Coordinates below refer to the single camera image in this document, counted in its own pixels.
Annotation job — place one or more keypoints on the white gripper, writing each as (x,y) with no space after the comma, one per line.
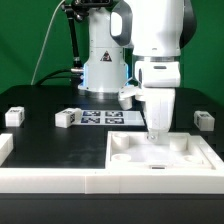
(157,79)

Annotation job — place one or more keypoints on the white square tabletop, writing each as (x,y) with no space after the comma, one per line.
(133,151)

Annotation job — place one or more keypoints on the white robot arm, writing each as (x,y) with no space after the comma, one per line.
(134,53)

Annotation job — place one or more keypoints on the AprilTag marker sheet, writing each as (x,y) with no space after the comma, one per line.
(111,118)

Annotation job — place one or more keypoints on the white U-shaped fence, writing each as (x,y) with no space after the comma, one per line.
(104,181)

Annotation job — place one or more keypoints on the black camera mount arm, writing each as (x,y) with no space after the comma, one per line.
(77,11)

